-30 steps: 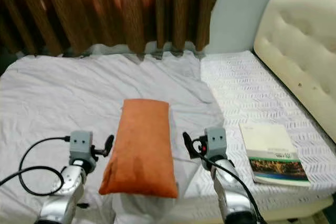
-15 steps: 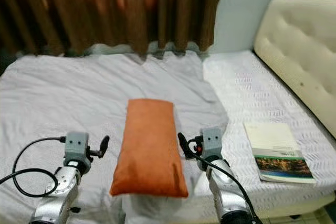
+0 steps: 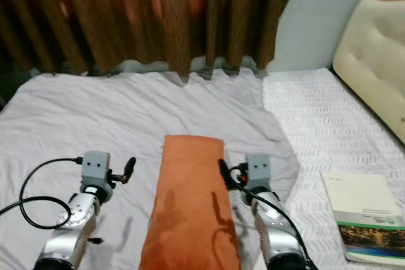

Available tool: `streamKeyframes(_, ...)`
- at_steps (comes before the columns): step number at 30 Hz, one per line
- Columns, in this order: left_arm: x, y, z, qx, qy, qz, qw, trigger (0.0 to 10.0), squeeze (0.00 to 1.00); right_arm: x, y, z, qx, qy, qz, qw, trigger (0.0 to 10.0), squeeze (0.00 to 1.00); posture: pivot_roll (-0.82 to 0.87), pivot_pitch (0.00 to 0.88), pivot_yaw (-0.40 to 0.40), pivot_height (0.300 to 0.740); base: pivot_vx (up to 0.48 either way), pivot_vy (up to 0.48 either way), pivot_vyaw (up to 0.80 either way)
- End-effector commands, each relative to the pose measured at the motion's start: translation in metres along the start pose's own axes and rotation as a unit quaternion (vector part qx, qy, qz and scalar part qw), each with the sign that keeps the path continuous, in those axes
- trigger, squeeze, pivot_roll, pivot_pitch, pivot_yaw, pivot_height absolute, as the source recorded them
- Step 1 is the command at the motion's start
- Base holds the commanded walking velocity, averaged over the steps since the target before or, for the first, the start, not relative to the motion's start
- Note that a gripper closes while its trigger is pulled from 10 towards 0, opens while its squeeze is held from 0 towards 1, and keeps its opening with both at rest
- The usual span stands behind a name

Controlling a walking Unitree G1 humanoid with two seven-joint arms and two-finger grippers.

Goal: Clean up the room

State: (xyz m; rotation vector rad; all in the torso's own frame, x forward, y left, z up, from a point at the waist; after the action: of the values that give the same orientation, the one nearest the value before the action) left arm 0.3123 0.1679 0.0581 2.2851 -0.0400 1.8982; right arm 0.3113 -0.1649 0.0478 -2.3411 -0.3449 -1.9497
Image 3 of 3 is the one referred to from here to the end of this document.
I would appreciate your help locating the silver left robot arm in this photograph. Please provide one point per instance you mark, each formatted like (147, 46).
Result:
(73, 222)

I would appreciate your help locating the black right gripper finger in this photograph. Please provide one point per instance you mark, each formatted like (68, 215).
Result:
(224, 172)

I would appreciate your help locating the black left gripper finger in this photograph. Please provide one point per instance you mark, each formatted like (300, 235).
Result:
(130, 166)

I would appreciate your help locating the grey bed blanket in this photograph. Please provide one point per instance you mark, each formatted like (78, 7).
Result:
(88, 118)

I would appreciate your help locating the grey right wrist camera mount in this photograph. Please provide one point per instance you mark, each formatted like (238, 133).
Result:
(258, 169)

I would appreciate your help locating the brown striped curtain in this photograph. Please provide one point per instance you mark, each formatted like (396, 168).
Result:
(38, 11)
(190, 11)

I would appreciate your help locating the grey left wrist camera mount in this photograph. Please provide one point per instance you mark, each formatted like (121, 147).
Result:
(95, 165)

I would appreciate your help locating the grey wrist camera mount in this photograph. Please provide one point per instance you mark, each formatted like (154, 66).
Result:
(95, 165)
(258, 169)

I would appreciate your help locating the white book with green cover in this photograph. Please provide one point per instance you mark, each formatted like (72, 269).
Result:
(361, 197)

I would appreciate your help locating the white patterned mattress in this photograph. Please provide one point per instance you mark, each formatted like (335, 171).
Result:
(316, 131)

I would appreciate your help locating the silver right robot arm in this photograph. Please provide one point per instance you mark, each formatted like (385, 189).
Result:
(272, 226)

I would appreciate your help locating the orange pillow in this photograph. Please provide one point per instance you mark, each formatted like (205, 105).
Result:
(190, 207)

